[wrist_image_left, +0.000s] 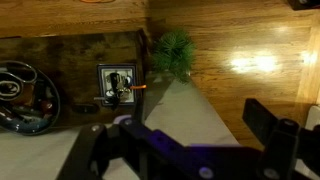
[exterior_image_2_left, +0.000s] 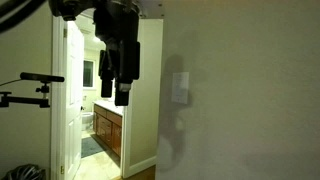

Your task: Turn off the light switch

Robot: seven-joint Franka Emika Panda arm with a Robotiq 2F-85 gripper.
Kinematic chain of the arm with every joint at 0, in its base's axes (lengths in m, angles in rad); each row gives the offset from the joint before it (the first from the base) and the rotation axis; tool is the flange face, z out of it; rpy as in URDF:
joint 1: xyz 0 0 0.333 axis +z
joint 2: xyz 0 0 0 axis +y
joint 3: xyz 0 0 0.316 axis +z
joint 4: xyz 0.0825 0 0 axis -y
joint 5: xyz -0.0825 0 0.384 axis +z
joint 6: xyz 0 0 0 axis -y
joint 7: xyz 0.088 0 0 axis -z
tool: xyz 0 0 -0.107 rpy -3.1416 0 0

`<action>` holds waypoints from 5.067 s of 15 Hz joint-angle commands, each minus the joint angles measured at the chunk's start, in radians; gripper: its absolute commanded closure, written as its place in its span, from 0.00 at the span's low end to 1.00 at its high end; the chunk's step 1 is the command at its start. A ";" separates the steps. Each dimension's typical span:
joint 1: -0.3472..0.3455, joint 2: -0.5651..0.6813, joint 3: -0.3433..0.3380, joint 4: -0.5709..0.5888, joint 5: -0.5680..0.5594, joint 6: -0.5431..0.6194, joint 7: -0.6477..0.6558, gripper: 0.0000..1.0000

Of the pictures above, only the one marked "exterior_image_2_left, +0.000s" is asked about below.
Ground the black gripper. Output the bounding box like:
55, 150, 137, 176
98, 39, 141, 107

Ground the bathroom window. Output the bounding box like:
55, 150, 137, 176
82, 59, 95, 89

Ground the brown wooden vanity cabinet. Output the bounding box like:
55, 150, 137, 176
92, 100, 124, 158

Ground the white toilet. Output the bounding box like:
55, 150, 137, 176
81, 111, 95, 132

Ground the white panel bathroom door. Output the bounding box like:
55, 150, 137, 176
63, 20, 85, 180

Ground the grey bath mat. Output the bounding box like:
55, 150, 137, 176
81, 136, 107, 159

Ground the black bicycle helmet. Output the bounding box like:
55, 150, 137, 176
1, 163, 47, 180

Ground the white light switch plate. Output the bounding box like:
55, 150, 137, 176
171, 71, 190, 105

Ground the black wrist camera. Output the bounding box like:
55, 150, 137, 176
93, 7, 118, 44

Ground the black stereo camera bar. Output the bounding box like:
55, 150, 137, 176
19, 71, 66, 84

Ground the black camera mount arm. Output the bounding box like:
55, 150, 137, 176
0, 83, 52, 109

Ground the thin camera cable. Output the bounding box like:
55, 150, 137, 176
0, 78, 22, 88

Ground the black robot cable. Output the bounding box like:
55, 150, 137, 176
0, 0, 47, 34

